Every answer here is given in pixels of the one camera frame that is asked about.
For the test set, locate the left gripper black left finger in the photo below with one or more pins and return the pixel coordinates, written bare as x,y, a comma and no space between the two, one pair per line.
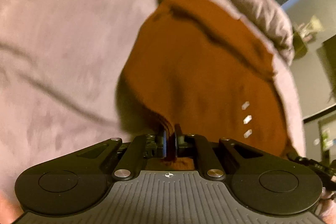
124,161

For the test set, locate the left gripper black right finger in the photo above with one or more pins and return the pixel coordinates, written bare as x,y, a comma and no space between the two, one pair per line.
224,160

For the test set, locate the rust orange button-up shirt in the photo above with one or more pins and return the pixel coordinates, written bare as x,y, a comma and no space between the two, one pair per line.
195,66

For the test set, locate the mauve fleece bed sheet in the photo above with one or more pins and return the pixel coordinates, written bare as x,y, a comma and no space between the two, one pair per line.
61,90

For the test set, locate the black wall television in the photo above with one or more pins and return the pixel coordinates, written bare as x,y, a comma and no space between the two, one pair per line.
326,54

